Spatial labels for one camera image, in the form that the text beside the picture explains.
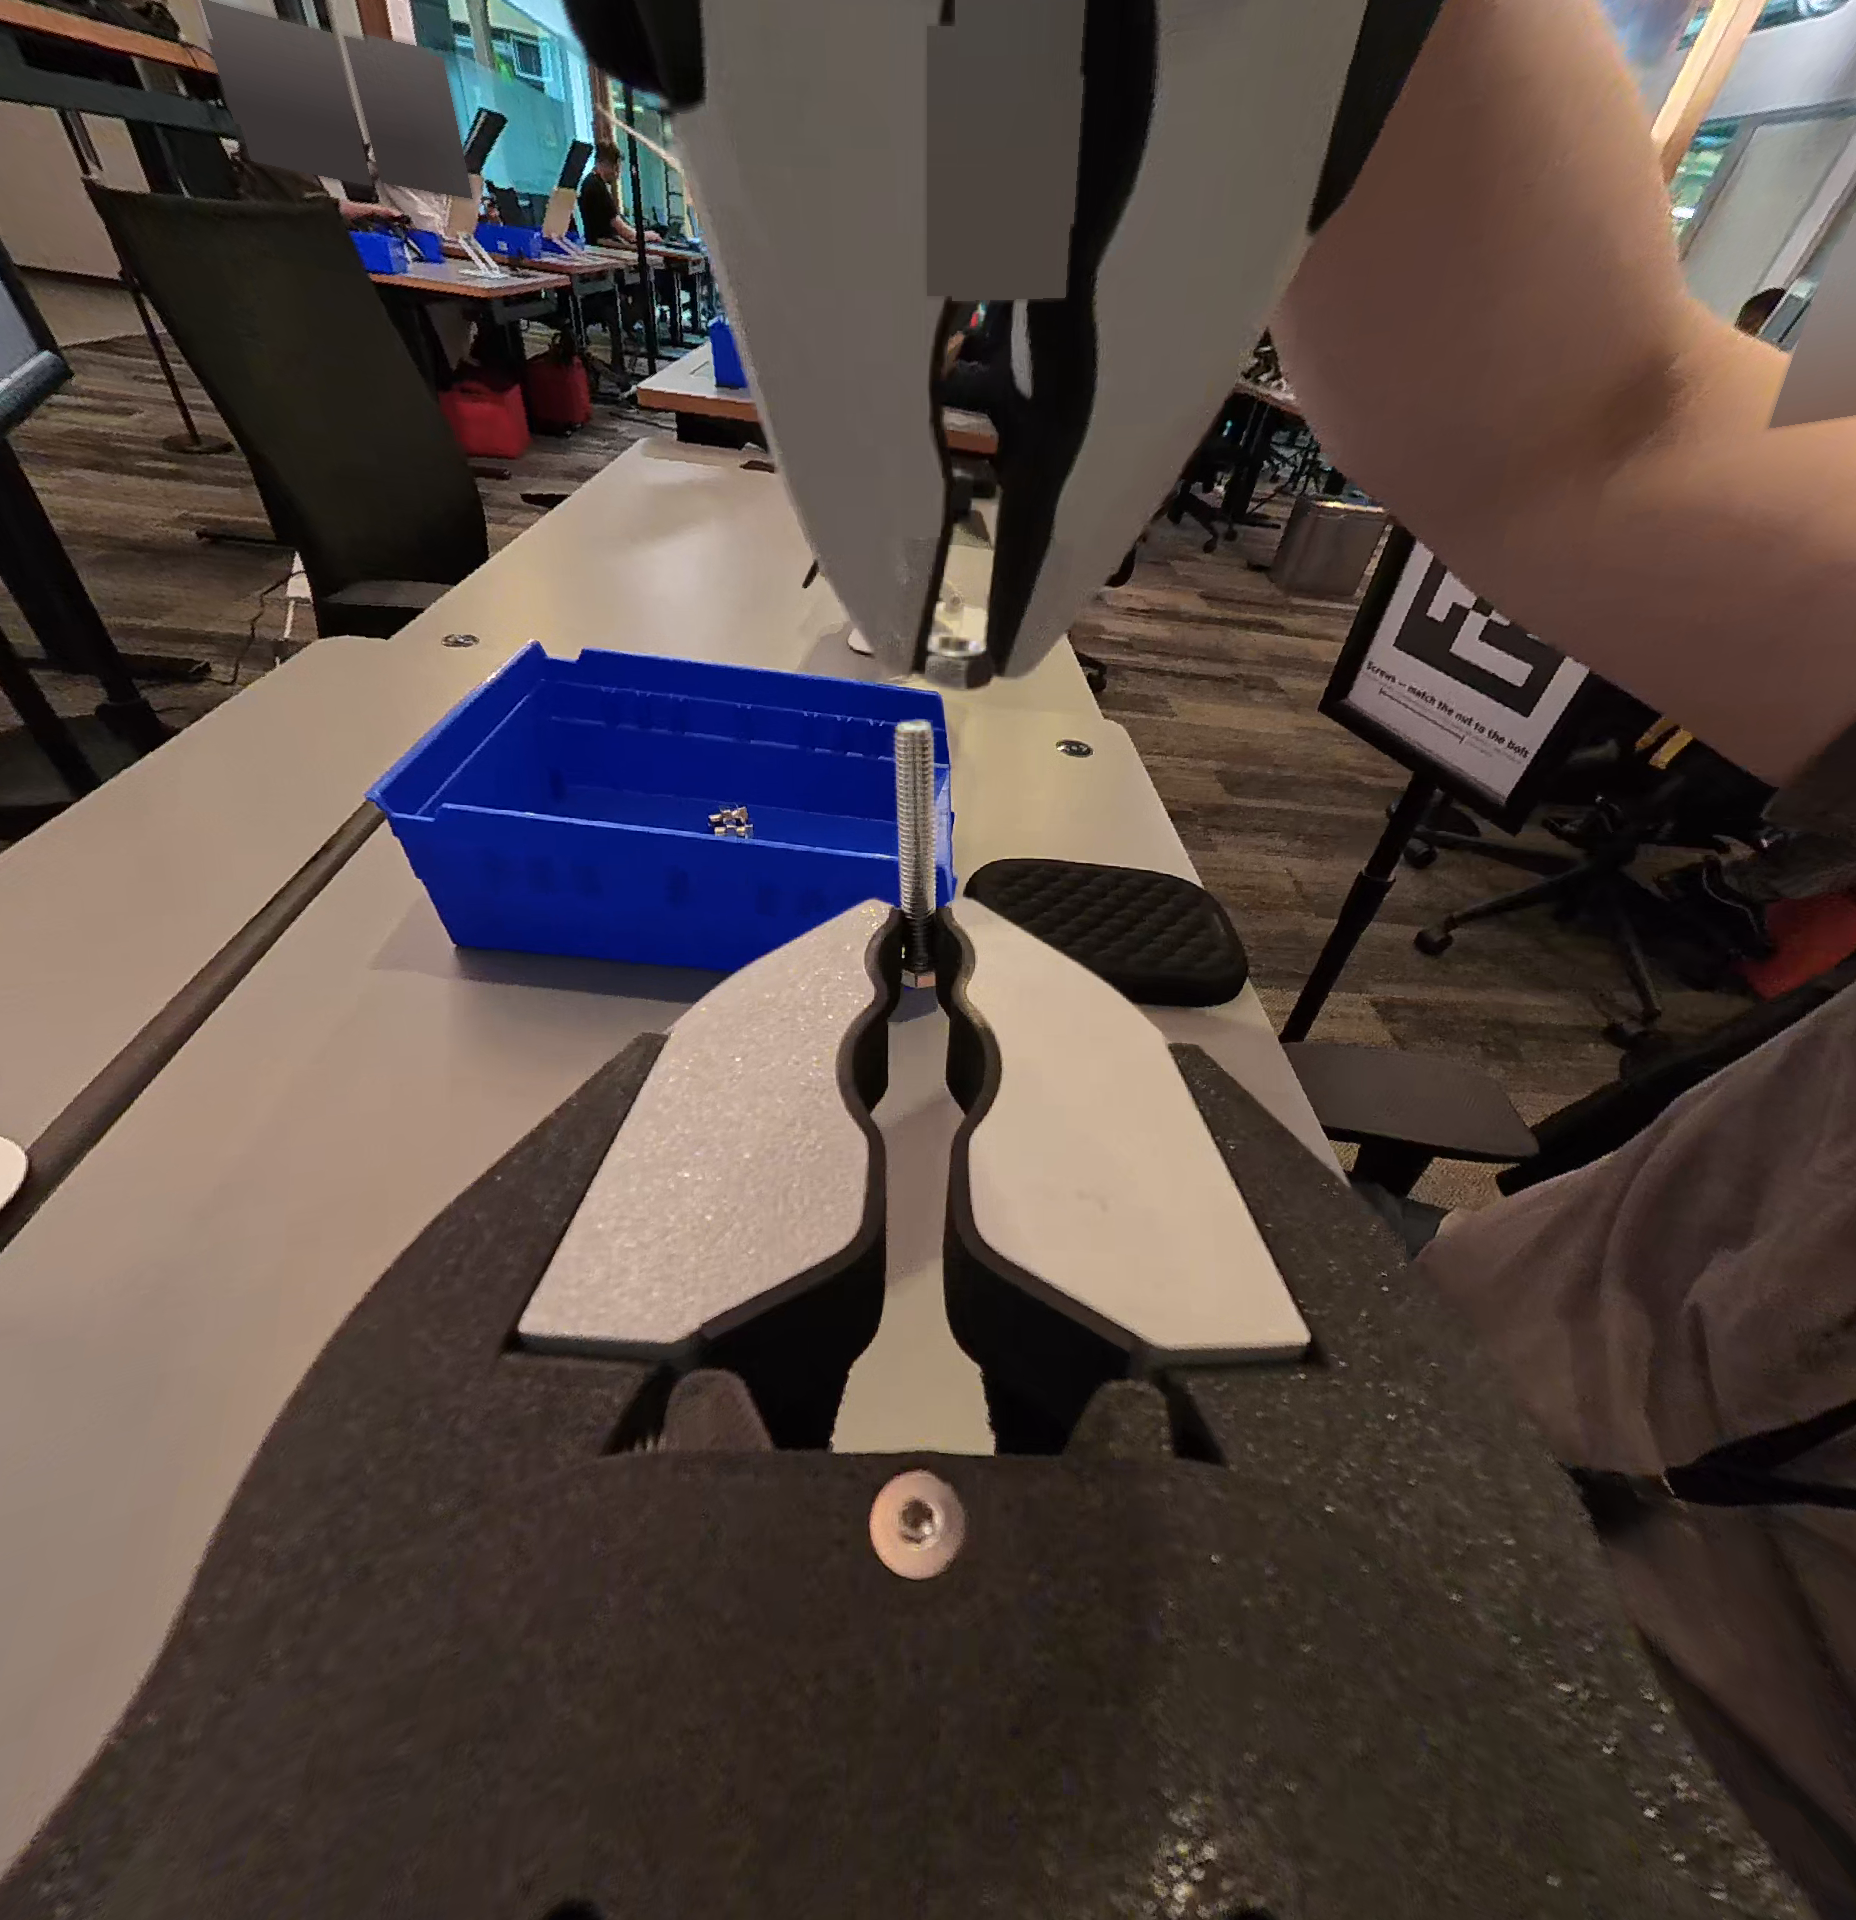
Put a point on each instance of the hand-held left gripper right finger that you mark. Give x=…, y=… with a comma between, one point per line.
x=1139, y=1169

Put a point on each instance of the red bag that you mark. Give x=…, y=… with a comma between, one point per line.
x=488, y=421
x=558, y=395

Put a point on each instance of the black office chair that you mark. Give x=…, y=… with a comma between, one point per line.
x=1589, y=884

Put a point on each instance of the person's right forearm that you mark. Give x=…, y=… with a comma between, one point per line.
x=1543, y=450

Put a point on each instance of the blue plastic bin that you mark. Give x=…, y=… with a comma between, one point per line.
x=598, y=901

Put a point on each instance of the thick long bolt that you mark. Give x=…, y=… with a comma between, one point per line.
x=916, y=825

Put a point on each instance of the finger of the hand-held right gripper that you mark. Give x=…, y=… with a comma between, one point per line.
x=1184, y=226
x=809, y=302

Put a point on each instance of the framed marker sign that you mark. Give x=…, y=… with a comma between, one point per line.
x=1468, y=674

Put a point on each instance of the black high-back chair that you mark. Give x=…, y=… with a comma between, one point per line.
x=312, y=389

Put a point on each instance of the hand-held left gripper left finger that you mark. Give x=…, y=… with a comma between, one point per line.
x=688, y=1169

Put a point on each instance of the black wrist rest pad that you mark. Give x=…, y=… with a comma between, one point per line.
x=1124, y=931

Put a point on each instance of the large hex nut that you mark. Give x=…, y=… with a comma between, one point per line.
x=951, y=657

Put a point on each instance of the thin black sign pole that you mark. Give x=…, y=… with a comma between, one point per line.
x=1360, y=909

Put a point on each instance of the grey trash can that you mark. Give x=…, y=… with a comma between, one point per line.
x=1326, y=550

